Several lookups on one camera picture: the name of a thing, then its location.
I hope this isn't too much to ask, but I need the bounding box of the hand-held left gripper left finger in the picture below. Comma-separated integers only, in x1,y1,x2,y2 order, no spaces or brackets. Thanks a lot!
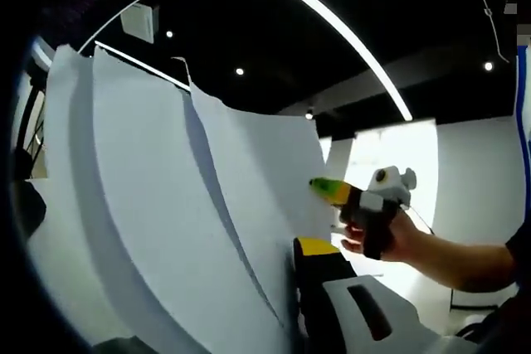
93,333,141,354

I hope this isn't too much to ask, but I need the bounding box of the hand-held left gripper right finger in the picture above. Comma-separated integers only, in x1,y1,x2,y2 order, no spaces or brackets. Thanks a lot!
291,235,479,354

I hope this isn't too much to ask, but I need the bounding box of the stack of white printing papers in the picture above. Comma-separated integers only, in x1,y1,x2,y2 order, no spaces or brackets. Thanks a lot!
41,42,335,354

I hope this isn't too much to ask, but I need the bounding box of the person's right hand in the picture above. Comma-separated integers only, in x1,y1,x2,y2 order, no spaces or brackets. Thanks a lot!
342,215,421,264

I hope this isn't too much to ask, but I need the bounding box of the bright window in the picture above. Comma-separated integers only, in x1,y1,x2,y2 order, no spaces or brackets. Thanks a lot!
327,119,439,247

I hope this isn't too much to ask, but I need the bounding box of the person's black clothing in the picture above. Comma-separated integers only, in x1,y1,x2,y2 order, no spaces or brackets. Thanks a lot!
455,221,531,354

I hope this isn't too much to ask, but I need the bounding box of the long ceiling light strip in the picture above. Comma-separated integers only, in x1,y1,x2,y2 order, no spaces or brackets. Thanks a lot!
256,0,414,122

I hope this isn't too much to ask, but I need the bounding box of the dark rounded object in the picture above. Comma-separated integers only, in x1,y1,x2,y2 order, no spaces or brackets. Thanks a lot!
12,179,47,240

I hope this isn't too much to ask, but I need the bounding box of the ceiling air conditioner unit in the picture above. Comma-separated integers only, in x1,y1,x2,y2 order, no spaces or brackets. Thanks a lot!
119,2,161,44

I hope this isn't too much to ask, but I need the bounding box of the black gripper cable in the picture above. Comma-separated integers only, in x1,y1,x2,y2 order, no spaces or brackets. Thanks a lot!
406,203,436,235

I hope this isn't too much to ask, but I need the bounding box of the blue and white wall poster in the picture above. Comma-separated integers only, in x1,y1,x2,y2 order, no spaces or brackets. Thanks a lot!
513,41,531,192

